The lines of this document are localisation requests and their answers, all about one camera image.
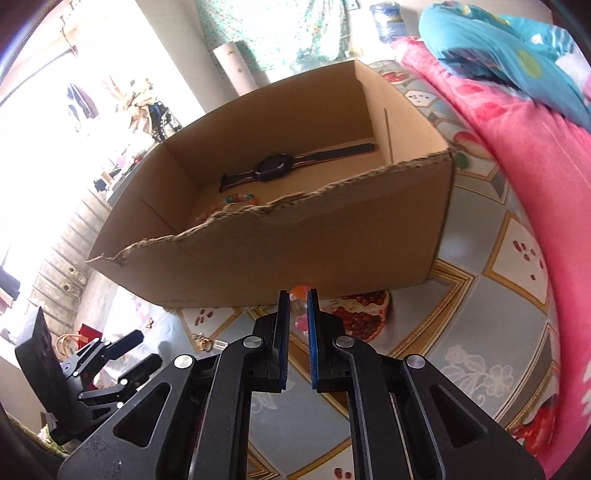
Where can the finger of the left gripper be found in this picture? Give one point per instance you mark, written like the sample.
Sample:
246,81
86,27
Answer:
106,352
126,386

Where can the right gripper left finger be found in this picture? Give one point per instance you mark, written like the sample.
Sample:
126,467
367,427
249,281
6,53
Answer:
191,421

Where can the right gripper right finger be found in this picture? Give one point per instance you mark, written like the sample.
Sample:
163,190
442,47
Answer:
407,419

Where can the red gift bag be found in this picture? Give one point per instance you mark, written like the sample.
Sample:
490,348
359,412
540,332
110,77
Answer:
87,334

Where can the fruit pattern tablecloth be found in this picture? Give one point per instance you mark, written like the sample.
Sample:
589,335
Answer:
485,317

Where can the brown cardboard box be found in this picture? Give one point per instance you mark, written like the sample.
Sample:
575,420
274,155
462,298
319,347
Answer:
358,224

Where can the pink floral blanket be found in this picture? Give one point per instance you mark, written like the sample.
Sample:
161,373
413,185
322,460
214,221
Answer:
547,160

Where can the rolled paper tube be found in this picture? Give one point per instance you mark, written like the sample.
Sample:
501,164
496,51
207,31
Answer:
234,66

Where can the green floral curtain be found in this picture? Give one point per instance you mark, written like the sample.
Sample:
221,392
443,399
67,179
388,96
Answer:
279,36

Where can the blue white water jug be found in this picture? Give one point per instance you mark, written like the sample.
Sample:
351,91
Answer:
389,21

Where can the black strap watch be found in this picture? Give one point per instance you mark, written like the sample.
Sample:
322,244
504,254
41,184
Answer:
279,165

